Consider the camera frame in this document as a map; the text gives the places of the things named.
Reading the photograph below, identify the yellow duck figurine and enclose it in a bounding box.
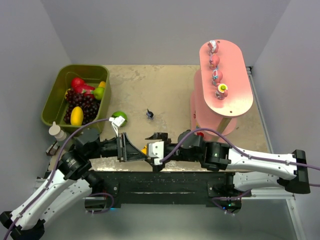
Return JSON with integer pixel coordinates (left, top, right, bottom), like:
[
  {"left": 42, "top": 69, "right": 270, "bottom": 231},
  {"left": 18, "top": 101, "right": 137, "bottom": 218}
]
[{"left": 141, "top": 145, "right": 147, "bottom": 155}]

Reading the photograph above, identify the purple black-eared figurine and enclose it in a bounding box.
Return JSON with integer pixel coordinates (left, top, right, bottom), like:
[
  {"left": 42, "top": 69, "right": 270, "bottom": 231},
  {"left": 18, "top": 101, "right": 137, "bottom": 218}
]
[{"left": 146, "top": 109, "right": 154, "bottom": 120}]

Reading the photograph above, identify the pink figurine with yellow hat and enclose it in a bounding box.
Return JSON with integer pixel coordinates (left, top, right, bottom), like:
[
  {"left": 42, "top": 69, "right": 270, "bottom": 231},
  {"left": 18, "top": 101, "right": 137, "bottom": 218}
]
[{"left": 215, "top": 83, "right": 228, "bottom": 100}]

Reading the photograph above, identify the pink figurine with blue glasses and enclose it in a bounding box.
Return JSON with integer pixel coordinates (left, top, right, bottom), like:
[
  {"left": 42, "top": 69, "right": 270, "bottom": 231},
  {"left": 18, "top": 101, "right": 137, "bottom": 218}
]
[{"left": 212, "top": 68, "right": 223, "bottom": 87}]

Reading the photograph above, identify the pink pig figurine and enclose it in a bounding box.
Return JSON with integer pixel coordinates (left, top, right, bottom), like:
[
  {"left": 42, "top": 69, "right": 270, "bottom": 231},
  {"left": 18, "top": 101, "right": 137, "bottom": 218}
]
[{"left": 209, "top": 54, "right": 220, "bottom": 70}]

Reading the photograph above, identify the red white figurine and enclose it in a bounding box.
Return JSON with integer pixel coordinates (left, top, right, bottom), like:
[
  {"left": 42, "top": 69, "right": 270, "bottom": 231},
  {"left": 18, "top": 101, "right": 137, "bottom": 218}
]
[{"left": 207, "top": 40, "right": 219, "bottom": 56}]

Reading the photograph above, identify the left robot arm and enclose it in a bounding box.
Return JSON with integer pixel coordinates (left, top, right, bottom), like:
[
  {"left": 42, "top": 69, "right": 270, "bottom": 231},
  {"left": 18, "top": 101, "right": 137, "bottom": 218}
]
[{"left": 0, "top": 128, "right": 147, "bottom": 240}]

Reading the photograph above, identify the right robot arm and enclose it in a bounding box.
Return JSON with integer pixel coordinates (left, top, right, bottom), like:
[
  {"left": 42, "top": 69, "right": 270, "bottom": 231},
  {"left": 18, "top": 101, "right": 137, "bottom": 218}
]
[{"left": 142, "top": 128, "right": 311, "bottom": 194}]

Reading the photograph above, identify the pink tiered shelf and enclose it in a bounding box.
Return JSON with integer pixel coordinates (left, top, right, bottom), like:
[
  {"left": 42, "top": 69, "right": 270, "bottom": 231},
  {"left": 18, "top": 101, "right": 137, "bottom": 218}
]
[{"left": 190, "top": 39, "right": 253, "bottom": 141}]

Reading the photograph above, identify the green watermelon ball toy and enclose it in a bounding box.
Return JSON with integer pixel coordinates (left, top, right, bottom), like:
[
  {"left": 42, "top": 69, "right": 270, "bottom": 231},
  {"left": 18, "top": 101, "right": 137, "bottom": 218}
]
[{"left": 111, "top": 111, "right": 128, "bottom": 127}]

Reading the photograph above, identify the grey green bottle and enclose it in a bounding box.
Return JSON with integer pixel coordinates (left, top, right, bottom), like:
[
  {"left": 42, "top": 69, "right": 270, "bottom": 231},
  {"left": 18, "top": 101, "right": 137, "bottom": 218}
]
[{"left": 59, "top": 135, "right": 73, "bottom": 151}]

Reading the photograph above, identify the dark grape bunch toy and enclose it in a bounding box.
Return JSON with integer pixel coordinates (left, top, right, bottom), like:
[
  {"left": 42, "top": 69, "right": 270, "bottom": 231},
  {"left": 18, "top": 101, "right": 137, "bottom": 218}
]
[{"left": 63, "top": 88, "right": 100, "bottom": 125}]

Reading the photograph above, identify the beige suction hook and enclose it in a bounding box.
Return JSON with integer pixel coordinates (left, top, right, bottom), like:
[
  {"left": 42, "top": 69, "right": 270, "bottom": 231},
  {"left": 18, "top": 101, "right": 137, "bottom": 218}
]
[{"left": 48, "top": 121, "right": 67, "bottom": 141}]

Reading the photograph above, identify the green apple toy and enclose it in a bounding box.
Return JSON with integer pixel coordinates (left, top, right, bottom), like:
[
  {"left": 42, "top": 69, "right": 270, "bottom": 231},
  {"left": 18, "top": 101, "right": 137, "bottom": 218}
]
[{"left": 93, "top": 87, "right": 105, "bottom": 101}]

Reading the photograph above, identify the yellow pepper toy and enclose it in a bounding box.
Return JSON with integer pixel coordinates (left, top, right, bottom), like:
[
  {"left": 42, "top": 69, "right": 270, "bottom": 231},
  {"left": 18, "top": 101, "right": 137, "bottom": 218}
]
[{"left": 98, "top": 81, "right": 106, "bottom": 88}]

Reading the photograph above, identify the green plastic bin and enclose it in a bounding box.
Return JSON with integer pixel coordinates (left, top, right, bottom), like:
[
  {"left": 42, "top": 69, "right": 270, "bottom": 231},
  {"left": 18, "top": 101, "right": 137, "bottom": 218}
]
[{"left": 41, "top": 64, "right": 111, "bottom": 134}]

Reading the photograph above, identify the red dragon fruit toy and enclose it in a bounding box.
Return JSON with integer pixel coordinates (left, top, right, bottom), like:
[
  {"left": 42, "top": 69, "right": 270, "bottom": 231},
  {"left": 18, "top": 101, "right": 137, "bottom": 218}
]
[{"left": 71, "top": 77, "right": 95, "bottom": 96}]

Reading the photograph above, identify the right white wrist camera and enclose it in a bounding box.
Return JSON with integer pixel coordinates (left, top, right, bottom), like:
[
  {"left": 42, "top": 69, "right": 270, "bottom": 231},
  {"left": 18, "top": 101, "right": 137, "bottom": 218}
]
[{"left": 147, "top": 141, "right": 165, "bottom": 166}]

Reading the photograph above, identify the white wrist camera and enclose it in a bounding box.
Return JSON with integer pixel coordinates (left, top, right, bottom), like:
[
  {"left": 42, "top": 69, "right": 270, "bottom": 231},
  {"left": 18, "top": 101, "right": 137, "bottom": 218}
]
[
  {"left": 108, "top": 117, "right": 120, "bottom": 137},
  {"left": 147, "top": 141, "right": 165, "bottom": 166}
]

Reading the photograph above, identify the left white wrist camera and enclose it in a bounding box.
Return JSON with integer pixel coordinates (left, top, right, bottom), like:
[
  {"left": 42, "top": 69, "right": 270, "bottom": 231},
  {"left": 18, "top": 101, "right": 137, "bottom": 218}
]
[{"left": 108, "top": 117, "right": 120, "bottom": 137}]

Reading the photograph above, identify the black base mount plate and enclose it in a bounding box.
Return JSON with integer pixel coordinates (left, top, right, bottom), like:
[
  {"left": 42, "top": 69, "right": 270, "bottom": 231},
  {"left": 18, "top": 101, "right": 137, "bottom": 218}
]
[{"left": 84, "top": 171, "right": 242, "bottom": 212}]

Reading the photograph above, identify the aluminium frame rail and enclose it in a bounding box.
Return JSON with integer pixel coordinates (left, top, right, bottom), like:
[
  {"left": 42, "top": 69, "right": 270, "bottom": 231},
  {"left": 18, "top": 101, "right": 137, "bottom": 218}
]
[{"left": 31, "top": 178, "right": 296, "bottom": 201}]

